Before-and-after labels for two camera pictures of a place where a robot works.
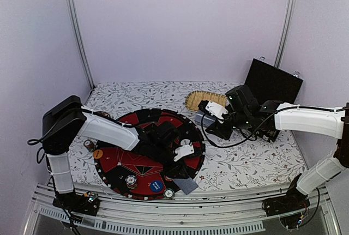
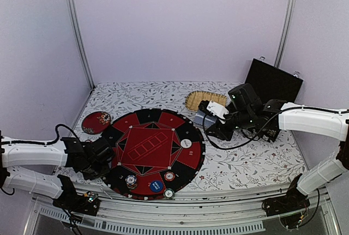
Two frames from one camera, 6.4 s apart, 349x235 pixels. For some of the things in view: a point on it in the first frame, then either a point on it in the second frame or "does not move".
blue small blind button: x=156 y=186 does not move
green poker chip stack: x=169 y=193 does not move
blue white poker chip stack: x=131 y=181 does not move
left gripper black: x=173 y=172 -> x=106 y=171
